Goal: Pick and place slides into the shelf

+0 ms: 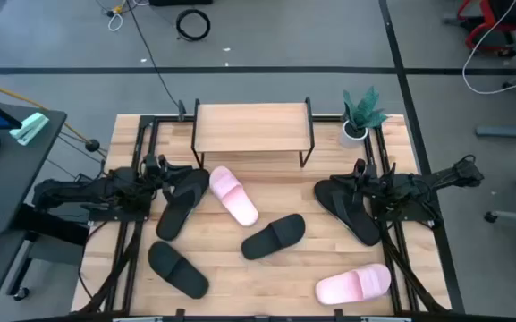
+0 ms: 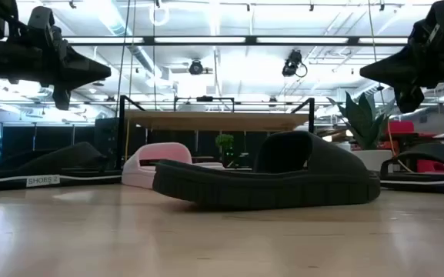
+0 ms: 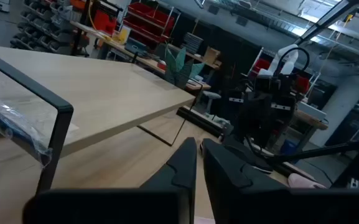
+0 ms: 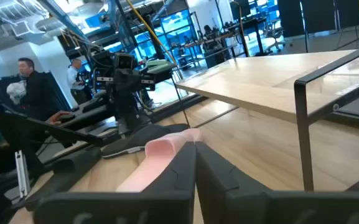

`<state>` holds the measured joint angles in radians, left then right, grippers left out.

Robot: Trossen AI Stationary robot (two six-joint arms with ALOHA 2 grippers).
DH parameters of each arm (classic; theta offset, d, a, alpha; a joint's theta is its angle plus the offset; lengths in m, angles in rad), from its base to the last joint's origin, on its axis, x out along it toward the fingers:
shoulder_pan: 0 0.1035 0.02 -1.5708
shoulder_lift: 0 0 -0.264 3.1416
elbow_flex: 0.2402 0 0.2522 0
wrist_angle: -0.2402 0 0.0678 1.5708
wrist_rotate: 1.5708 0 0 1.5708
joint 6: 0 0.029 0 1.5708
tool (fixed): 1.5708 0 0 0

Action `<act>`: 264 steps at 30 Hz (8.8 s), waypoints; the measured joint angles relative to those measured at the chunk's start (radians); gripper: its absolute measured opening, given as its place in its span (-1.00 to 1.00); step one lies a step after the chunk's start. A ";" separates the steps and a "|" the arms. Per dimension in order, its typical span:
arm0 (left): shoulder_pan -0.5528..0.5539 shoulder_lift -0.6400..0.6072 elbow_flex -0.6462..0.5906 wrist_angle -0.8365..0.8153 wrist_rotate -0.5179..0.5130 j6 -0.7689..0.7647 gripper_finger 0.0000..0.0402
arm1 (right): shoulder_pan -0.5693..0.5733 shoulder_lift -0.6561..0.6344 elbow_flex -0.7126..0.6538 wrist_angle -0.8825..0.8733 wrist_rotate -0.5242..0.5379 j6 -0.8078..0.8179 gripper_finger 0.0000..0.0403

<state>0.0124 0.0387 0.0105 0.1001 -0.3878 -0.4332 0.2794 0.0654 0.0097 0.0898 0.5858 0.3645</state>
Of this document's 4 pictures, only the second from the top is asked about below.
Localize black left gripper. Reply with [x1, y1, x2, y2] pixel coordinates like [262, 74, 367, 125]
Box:
[0, 6, 112, 112]

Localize black white-edged flip-flop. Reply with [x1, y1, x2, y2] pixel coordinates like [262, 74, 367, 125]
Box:
[0, 141, 122, 192]
[379, 142, 444, 195]

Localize pink foam slide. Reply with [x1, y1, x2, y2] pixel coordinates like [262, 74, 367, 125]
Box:
[121, 142, 226, 190]

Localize black chunky foam slide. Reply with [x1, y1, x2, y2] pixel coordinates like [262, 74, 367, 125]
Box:
[152, 130, 382, 212]

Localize wooden shelf board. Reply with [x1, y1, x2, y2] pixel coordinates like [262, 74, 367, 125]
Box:
[124, 110, 311, 132]

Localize red and black chair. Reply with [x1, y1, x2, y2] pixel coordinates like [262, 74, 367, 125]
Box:
[382, 120, 444, 175]

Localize green artificial plant leaves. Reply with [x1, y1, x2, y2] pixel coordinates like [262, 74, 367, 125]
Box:
[327, 91, 396, 151]

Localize wooden shoe rack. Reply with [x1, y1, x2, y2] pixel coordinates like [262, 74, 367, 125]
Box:
[115, 95, 315, 170]

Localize white plant pot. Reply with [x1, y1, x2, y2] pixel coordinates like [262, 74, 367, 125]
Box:
[350, 149, 394, 172]

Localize black round ceiling spotlight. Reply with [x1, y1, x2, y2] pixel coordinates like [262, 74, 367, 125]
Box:
[188, 58, 205, 76]

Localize black overhead rig crossbar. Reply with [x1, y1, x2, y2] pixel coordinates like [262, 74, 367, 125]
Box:
[62, 34, 413, 48]

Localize small green background plant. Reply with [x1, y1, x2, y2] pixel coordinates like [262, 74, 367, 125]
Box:
[215, 133, 235, 151]

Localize black ceiling-mounted camera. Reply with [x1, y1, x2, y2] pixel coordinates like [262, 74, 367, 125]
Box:
[281, 48, 308, 78]

